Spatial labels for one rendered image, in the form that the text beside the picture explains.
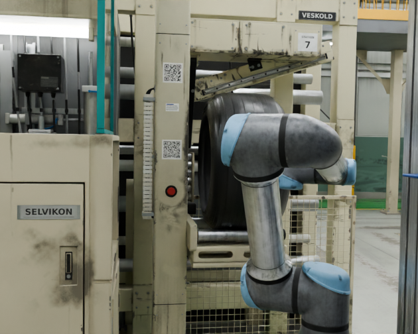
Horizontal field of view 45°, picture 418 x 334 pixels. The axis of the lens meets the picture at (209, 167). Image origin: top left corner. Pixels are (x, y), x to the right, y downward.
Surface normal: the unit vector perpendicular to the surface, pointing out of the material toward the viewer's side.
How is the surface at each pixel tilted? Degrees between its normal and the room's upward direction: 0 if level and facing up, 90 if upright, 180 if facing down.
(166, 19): 90
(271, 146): 102
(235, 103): 36
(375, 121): 90
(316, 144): 95
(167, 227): 90
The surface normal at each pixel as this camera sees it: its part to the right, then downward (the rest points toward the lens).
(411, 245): -1.00, -0.01
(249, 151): -0.32, 0.40
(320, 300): -0.34, 0.04
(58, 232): 0.15, 0.05
